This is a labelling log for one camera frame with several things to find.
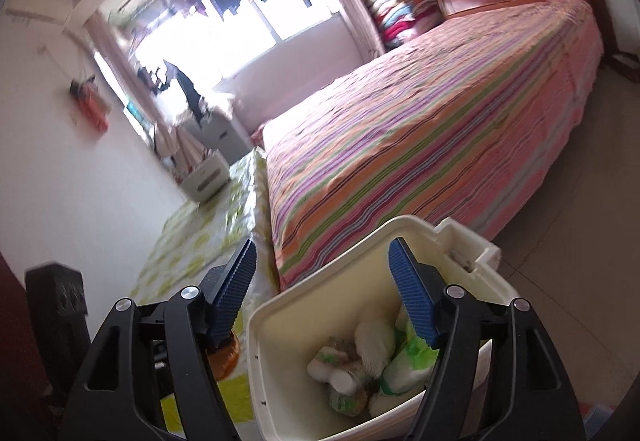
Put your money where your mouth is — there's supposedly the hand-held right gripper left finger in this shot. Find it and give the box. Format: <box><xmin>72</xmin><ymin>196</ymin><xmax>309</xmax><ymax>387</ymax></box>
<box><xmin>62</xmin><ymin>237</ymin><xmax>258</xmax><ymax>441</ymax></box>

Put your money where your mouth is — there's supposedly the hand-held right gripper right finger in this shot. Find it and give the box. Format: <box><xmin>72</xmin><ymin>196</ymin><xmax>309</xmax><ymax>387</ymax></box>
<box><xmin>387</xmin><ymin>237</ymin><xmax>583</xmax><ymax>441</ymax></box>

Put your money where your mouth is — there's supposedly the orange cloth on hook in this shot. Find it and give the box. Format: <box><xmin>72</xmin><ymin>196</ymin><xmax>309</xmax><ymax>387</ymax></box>
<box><xmin>69</xmin><ymin>78</ymin><xmax>111</xmax><ymax>132</ymax></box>

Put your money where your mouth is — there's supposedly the white basket on table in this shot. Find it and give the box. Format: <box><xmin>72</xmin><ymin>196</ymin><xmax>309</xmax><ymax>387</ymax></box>
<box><xmin>179</xmin><ymin>155</ymin><xmax>233</xmax><ymax>204</ymax></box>

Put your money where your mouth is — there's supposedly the white floor cabinet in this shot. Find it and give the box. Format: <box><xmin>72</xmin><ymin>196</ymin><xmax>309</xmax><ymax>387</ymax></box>
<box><xmin>180</xmin><ymin>113</ymin><xmax>251</xmax><ymax>164</ymax></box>

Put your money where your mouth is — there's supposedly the white cloth bundle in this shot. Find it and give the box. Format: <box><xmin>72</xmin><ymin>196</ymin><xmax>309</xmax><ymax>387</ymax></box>
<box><xmin>152</xmin><ymin>121</ymin><xmax>211</xmax><ymax>172</ymax></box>

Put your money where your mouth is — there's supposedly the black hanging garment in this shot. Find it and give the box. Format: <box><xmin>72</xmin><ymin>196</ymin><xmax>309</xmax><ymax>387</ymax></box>
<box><xmin>165</xmin><ymin>61</ymin><xmax>208</xmax><ymax>122</ymax></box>

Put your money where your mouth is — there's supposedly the cream plastic bin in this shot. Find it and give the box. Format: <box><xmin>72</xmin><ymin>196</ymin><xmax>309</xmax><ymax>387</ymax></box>
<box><xmin>246</xmin><ymin>215</ymin><xmax>518</xmax><ymax>441</ymax></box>

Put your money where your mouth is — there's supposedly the bed with striped sheet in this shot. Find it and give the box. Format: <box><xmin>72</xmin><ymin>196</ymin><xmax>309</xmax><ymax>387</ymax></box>
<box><xmin>261</xmin><ymin>0</ymin><xmax>603</xmax><ymax>292</ymax></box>

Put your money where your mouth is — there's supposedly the white air conditioner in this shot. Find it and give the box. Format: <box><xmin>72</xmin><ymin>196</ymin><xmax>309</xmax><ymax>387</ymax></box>
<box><xmin>5</xmin><ymin>0</ymin><xmax>76</xmax><ymax>24</ymax></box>

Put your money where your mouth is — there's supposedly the small wooden box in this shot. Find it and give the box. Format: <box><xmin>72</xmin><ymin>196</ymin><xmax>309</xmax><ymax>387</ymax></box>
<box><xmin>605</xmin><ymin>52</ymin><xmax>640</xmax><ymax>82</ymax></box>

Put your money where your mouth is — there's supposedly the pink curtain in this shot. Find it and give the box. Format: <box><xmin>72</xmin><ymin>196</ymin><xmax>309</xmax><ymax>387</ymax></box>
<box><xmin>336</xmin><ymin>0</ymin><xmax>388</xmax><ymax>62</ymax></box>
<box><xmin>85</xmin><ymin>16</ymin><xmax>166</xmax><ymax>142</ymax></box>

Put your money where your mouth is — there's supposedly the rack of hanging socks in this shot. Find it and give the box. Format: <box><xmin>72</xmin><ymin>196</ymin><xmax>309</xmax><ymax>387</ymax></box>
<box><xmin>137</xmin><ymin>63</ymin><xmax>171</xmax><ymax>94</ymax></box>

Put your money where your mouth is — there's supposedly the orange plastic object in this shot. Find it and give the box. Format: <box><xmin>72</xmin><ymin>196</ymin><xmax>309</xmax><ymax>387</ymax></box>
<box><xmin>206</xmin><ymin>330</ymin><xmax>240</xmax><ymax>381</ymax></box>

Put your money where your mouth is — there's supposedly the stack of folded quilts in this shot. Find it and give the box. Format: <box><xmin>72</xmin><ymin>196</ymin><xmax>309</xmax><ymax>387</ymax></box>
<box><xmin>356</xmin><ymin>0</ymin><xmax>441</xmax><ymax>49</ymax></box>

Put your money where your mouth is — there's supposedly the window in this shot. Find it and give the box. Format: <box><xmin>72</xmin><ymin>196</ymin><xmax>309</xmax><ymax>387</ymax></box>
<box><xmin>127</xmin><ymin>0</ymin><xmax>351</xmax><ymax>86</ymax></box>

